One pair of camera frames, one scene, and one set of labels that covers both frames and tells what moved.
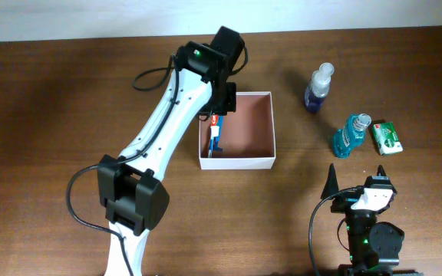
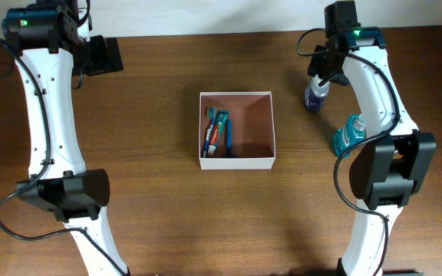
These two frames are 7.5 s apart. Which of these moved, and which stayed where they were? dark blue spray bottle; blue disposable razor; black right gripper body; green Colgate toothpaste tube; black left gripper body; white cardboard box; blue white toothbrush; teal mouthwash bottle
Moved: black left gripper body; black right gripper body; green Colgate toothpaste tube; blue disposable razor; blue white toothbrush
Stayed: teal mouthwash bottle; white cardboard box; dark blue spray bottle
